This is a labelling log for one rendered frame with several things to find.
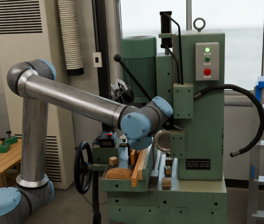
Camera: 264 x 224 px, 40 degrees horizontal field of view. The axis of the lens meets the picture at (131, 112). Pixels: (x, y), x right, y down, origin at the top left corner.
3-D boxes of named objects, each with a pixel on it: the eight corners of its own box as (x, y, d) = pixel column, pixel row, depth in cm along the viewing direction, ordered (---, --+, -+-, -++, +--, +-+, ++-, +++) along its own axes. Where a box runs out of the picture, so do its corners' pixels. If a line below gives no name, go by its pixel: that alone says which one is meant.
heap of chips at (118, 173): (108, 170, 176) (107, 165, 175) (133, 170, 174) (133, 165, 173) (104, 178, 168) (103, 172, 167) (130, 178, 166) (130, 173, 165)
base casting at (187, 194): (123, 166, 223) (122, 153, 221) (219, 168, 214) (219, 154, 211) (107, 206, 181) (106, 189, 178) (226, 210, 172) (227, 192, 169)
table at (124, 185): (108, 142, 228) (108, 133, 226) (157, 142, 223) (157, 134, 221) (81, 190, 170) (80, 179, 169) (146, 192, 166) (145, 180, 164)
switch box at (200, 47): (195, 78, 167) (195, 42, 163) (218, 77, 166) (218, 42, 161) (195, 81, 162) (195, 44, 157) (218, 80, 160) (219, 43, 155)
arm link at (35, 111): (7, 211, 176) (10, 58, 152) (32, 195, 191) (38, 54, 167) (31, 223, 170) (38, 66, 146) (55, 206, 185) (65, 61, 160)
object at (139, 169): (151, 134, 221) (151, 126, 220) (154, 134, 221) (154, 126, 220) (138, 180, 165) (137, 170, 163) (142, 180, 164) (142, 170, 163)
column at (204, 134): (179, 161, 205) (176, 30, 184) (219, 162, 201) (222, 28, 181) (178, 180, 184) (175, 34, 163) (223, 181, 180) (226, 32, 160)
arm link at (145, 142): (159, 138, 138) (143, 154, 143) (148, 115, 146) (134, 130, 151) (140, 134, 132) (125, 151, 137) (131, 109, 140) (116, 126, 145)
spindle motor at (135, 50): (127, 95, 195) (123, 36, 187) (160, 94, 193) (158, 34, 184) (121, 104, 179) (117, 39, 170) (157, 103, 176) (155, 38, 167)
